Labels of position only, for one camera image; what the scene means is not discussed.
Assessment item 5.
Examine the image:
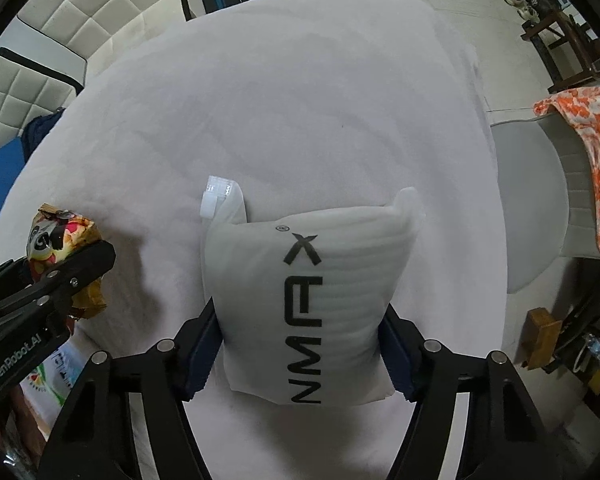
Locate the pair of white shoes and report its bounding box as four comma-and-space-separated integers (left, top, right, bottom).
502, 0, 540, 22

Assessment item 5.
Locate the white printed bag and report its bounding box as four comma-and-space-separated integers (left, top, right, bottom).
20, 340, 89, 427

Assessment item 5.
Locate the dark blue cloth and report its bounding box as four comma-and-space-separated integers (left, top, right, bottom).
22, 107, 69, 171

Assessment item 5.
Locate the white NMAX pouch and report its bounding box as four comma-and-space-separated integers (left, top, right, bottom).
199, 175, 427, 407

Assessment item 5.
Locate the panda print snack packet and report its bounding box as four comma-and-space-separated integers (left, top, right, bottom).
26, 203, 109, 321

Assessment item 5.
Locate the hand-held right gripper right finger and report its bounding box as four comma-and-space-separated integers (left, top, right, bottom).
380, 305, 556, 480

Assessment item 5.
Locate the white quilted sofa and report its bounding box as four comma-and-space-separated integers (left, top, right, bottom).
17, 0, 187, 87

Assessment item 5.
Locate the small wooden box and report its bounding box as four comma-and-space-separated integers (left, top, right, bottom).
525, 307, 564, 372

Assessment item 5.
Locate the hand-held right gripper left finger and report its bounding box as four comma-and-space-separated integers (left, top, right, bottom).
42, 297, 226, 480

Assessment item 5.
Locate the orange floral cloth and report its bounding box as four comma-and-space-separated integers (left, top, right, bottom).
532, 87, 600, 256

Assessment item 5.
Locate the white bed blanket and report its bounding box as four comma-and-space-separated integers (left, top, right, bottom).
0, 0, 512, 480

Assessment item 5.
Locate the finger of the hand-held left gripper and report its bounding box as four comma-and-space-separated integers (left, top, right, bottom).
47, 307, 77, 337
0, 240, 117, 333

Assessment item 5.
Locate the white quilted cushion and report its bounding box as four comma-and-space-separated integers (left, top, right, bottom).
0, 47, 89, 152

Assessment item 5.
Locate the dark wooden stool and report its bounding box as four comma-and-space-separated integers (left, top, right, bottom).
520, 7, 600, 92

